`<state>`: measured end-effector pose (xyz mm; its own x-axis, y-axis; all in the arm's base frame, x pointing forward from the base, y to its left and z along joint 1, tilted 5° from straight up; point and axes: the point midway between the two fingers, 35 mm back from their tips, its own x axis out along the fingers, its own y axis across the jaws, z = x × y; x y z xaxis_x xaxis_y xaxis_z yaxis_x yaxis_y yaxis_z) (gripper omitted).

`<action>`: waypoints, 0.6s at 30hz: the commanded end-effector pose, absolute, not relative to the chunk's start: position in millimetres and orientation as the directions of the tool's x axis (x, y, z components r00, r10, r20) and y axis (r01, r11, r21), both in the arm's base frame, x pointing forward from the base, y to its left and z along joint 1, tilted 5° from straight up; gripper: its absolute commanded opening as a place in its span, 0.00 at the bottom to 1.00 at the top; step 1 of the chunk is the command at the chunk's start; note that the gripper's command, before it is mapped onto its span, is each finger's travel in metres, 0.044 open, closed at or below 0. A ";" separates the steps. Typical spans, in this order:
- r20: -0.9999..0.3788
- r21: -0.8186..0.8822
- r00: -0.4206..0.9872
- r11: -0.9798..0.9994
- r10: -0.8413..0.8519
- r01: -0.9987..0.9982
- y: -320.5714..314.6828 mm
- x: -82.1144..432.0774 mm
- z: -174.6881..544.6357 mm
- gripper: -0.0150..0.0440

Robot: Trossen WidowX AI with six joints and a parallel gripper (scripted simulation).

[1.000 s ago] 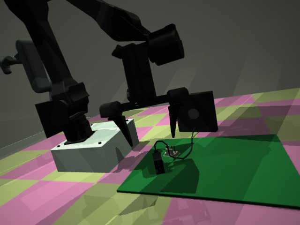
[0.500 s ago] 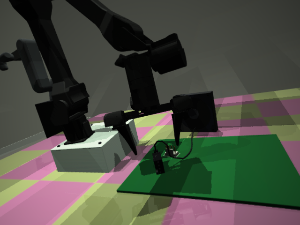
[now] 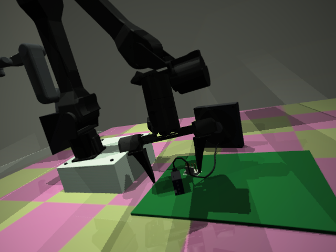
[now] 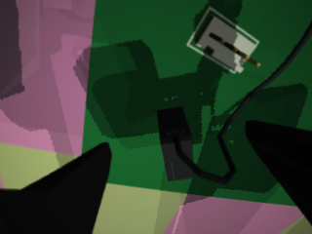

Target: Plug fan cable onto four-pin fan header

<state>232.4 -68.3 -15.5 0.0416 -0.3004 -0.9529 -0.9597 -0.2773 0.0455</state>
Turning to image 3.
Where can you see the green circuit board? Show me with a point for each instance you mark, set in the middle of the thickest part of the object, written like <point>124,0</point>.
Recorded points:
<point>284,190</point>

